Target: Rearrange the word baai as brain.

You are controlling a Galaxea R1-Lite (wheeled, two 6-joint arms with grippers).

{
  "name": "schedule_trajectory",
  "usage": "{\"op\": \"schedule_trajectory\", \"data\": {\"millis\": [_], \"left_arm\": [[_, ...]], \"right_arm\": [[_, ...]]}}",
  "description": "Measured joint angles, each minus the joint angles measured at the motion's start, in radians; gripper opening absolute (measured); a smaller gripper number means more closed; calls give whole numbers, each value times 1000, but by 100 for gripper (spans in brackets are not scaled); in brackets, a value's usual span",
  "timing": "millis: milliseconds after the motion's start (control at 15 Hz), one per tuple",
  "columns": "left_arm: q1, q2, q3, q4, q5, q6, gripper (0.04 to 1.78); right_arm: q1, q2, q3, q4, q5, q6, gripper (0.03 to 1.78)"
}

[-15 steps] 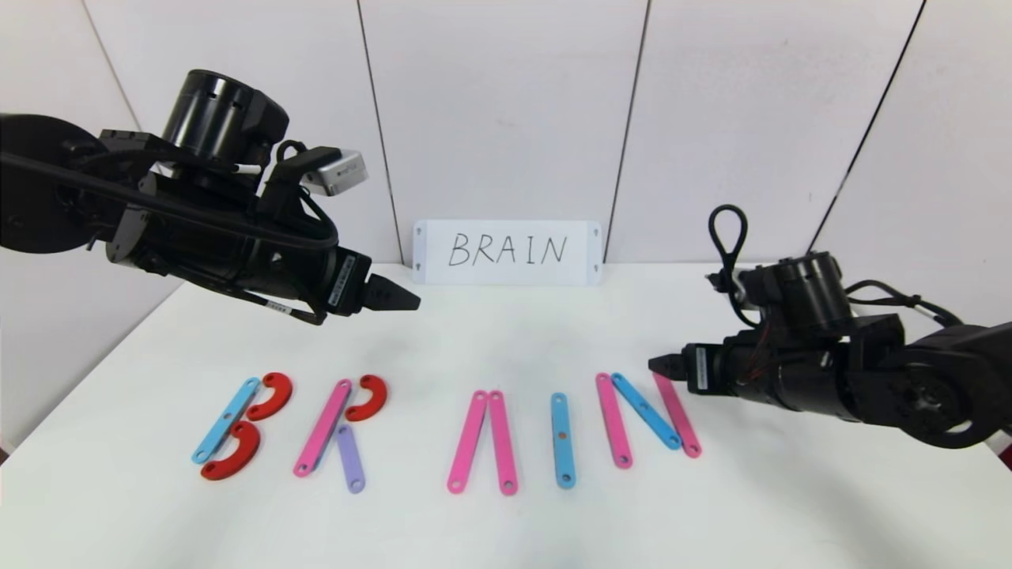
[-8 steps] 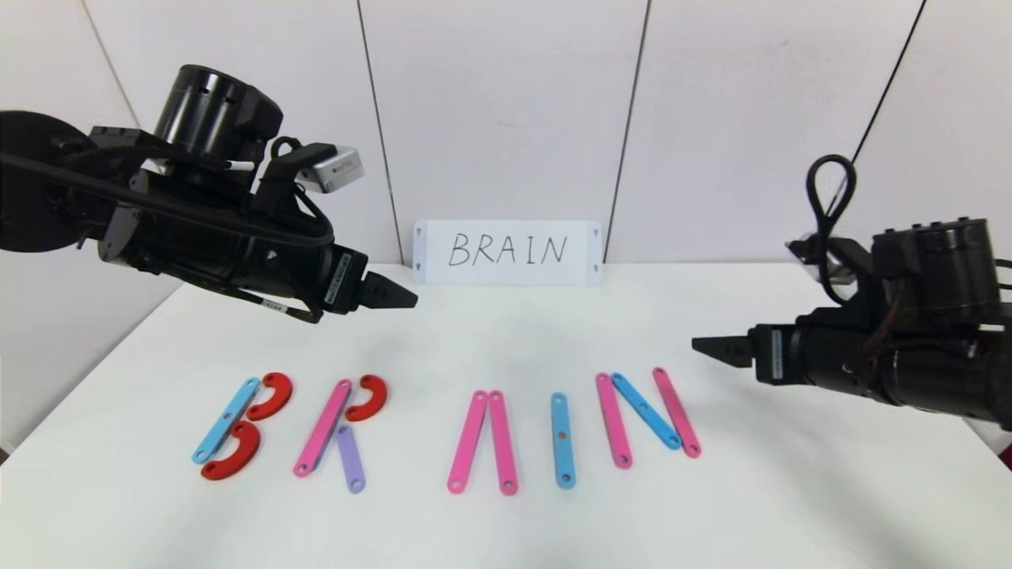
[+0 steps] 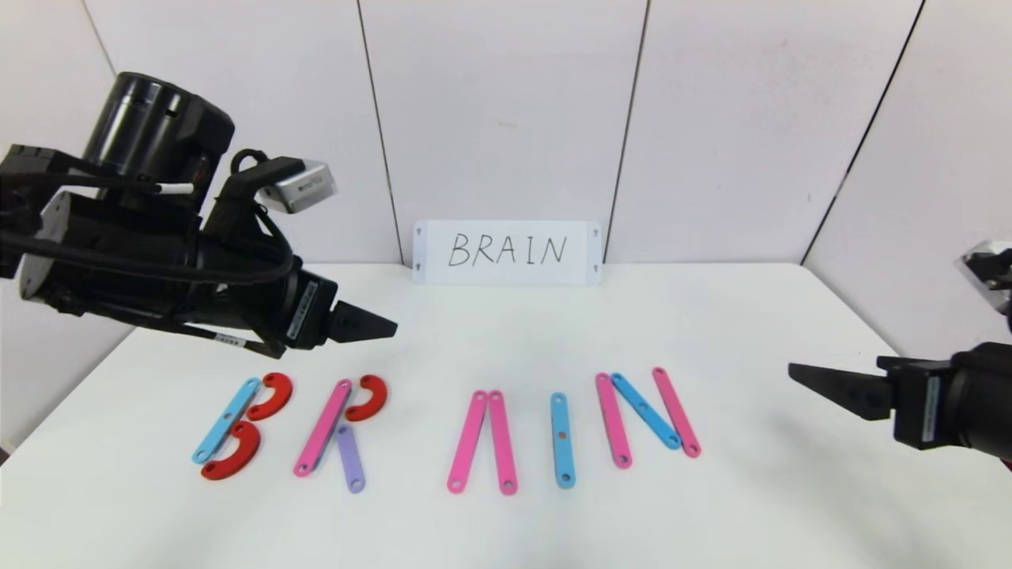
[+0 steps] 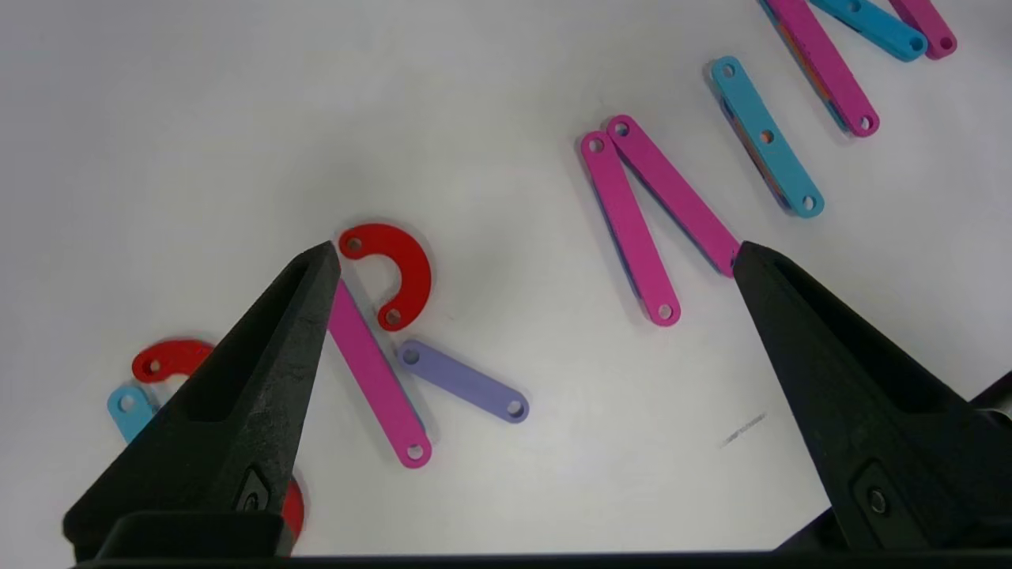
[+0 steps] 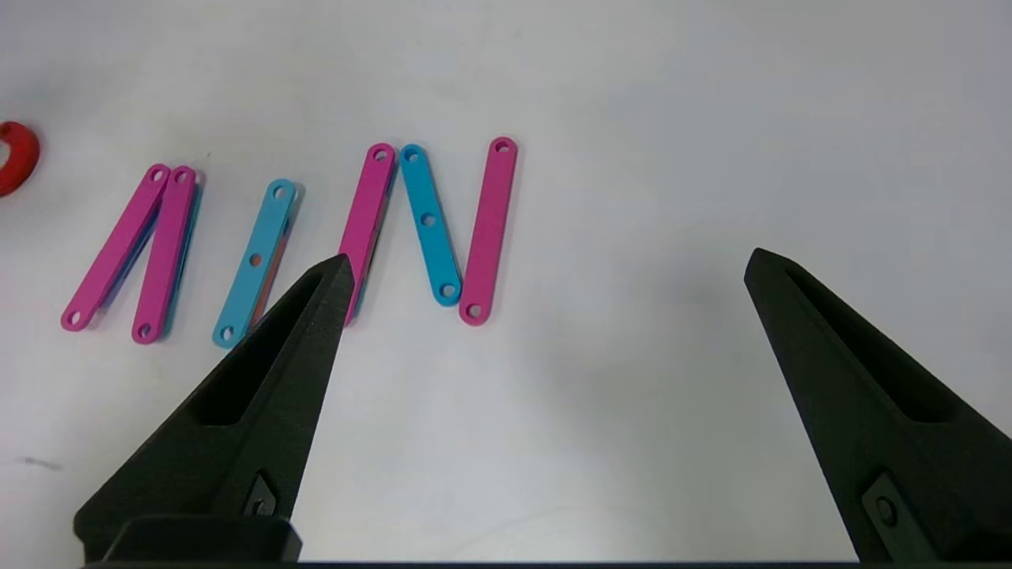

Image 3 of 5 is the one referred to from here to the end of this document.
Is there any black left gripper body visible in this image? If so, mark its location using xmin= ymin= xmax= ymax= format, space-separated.
xmin=228 ymin=254 xmax=338 ymax=350

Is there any small red curved piece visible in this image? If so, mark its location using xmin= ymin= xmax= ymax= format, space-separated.
xmin=345 ymin=375 xmax=389 ymax=422

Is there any long light pink bar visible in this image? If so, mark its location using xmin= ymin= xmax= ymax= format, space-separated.
xmin=293 ymin=379 xmax=353 ymax=478
xmin=447 ymin=390 xmax=489 ymax=496

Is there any short purple bar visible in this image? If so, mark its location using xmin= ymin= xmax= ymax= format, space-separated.
xmin=336 ymin=425 xmax=367 ymax=495

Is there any short pink bar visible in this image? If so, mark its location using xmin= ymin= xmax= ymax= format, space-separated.
xmin=595 ymin=373 xmax=634 ymax=470

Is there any short blue bar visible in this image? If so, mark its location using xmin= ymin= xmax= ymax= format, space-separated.
xmin=611 ymin=373 xmax=682 ymax=451

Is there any long deep pink bar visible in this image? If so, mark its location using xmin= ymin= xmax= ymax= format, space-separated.
xmin=652 ymin=367 xmax=703 ymax=459
xmin=487 ymin=390 xmax=519 ymax=496

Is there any white BRAIN sign card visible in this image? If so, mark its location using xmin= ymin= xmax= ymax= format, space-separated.
xmin=413 ymin=220 xmax=603 ymax=286

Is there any large red curved piece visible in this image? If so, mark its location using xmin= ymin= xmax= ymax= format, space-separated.
xmin=246 ymin=372 xmax=293 ymax=421
xmin=200 ymin=420 xmax=261 ymax=481

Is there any long light blue bar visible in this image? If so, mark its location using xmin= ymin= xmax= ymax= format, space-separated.
xmin=550 ymin=392 xmax=576 ymax=489
xmin=192 ymin=377 xmax=262 ymax=465

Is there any thin black tagged cable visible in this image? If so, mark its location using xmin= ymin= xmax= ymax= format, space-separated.
xmin=138 ymin=312 xmax=285 ymax=360

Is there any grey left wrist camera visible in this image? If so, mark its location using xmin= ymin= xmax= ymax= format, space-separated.
xmin=257 ymin=160 xmax=338 ymax=215

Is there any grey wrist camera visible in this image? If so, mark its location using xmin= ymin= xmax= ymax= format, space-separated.
xmin=257 ymin=160 xmax=338 ymax=215
xmin=954 ymin=241 xmax=1012 ymax=313

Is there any black left camera bracket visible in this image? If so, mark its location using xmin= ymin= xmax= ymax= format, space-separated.
xmin=204 ymin=150 xmax=305 ymax=254

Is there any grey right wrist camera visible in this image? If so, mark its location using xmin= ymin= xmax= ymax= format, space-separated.
xmin=954 ymin=241 xmax=1012 ymax=313

